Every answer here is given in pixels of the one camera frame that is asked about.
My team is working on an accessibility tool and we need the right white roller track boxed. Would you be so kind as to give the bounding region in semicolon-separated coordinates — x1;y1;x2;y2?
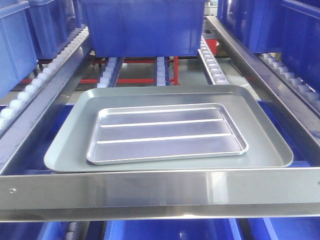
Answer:
198;36;229;85

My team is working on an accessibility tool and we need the silver ribbed metal tray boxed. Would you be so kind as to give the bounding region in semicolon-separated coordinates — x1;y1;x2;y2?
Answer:
86;103;249;165

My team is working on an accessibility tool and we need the left white roller track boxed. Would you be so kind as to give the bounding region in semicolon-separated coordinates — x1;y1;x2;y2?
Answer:
96;57;125;88

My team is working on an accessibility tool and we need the large blue bin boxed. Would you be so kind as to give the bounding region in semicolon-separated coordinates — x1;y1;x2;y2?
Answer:
0;0;37;97
281;0;320;91

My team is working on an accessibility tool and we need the large blue bin left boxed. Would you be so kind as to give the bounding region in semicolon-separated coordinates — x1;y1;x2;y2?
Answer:
0;0;37;97

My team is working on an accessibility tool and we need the red steel floor frame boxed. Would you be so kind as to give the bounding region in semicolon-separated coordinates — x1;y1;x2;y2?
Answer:
19;37;218;87

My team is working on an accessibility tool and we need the white roller track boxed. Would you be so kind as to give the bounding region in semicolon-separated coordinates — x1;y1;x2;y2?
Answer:
155;56;170;87
198;36;229;85
96;57;125;88

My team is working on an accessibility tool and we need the far left roller track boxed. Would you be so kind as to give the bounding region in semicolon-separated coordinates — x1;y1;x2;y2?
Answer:
0;26;89;133

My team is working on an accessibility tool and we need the far right roller track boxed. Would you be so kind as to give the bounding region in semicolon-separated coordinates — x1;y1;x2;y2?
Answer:
259;53;320;115

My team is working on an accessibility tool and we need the large blue bin right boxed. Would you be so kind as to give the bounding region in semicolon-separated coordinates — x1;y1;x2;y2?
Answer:
281;0;320;91

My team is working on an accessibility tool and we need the large grey plastic tray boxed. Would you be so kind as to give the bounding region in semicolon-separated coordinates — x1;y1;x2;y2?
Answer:
44;85;294;173

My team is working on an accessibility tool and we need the middle white roller track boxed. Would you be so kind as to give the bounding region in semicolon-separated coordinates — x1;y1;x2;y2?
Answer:
155;56;170;87

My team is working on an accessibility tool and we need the steel flow rack frame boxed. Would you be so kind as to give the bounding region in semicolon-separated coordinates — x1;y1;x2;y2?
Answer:
0;16;320;222

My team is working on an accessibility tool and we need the blue bin centre back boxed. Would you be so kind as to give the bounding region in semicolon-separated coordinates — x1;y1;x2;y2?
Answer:
81;0;205;57

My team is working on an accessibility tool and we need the blue bin below centre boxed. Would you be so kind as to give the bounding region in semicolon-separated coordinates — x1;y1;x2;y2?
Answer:
104;218;243;240

